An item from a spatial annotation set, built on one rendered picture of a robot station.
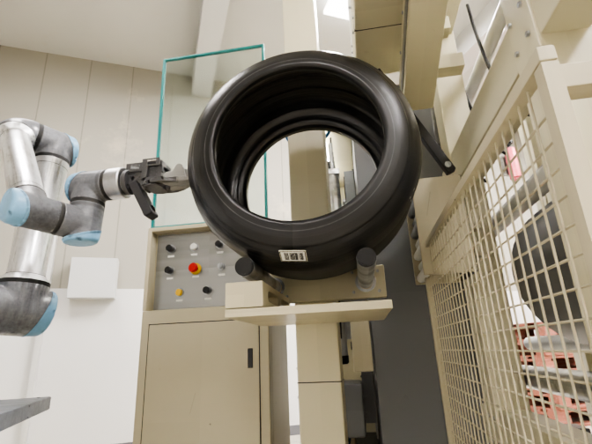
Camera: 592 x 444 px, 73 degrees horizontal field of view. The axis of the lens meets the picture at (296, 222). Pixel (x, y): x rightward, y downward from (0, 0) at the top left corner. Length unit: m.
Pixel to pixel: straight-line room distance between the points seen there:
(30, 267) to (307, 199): 0.92
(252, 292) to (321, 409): 0.48
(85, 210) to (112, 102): 3.41
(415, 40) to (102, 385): 3.40
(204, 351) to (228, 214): 0.89
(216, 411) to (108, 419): 2.22
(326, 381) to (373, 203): 0.59
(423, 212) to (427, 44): 0.47
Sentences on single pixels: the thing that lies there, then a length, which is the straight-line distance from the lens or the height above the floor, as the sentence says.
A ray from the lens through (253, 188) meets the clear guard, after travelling 1.83.
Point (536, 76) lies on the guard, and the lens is 0.52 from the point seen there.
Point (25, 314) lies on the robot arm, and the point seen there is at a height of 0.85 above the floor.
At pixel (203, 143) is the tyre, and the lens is 1.03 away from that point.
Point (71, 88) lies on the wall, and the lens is 4.71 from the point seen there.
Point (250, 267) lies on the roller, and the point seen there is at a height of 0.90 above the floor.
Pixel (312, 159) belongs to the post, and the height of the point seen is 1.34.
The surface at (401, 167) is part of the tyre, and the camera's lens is 0.93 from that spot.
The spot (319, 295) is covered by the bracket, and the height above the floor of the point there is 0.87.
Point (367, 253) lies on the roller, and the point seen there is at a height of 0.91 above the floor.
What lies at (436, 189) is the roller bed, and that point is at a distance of 1.29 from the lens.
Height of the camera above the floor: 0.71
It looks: 18 degrees up
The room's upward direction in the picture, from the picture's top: 3 degrees counter-clockwise
